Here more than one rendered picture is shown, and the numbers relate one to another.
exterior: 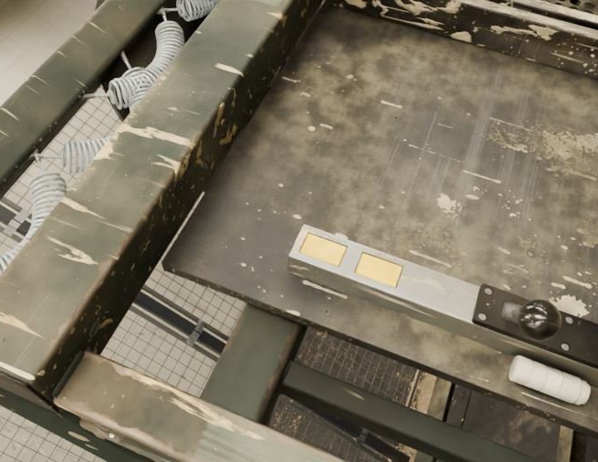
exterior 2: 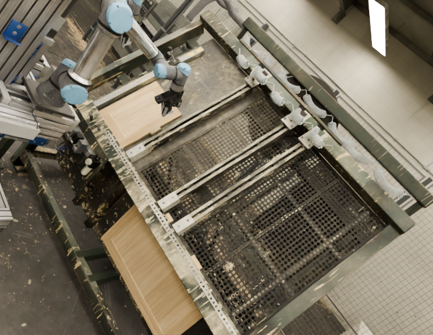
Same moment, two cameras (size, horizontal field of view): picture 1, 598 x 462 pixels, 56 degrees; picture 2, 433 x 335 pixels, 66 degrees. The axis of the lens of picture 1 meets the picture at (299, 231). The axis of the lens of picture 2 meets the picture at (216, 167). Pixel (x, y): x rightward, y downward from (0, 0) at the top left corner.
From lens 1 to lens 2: 2.64 m
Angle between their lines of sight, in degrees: 52
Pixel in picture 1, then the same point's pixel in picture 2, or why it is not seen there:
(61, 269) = (211, 19)
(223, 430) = (184, 30)
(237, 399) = (190, 41)
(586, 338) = not seen: hidden behind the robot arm
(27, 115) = (277, 51)
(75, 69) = (287, 62)
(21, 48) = not seen: outside the picture
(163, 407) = (191, 26)
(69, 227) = (216, 21)
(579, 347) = not seen: hidden behind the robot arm
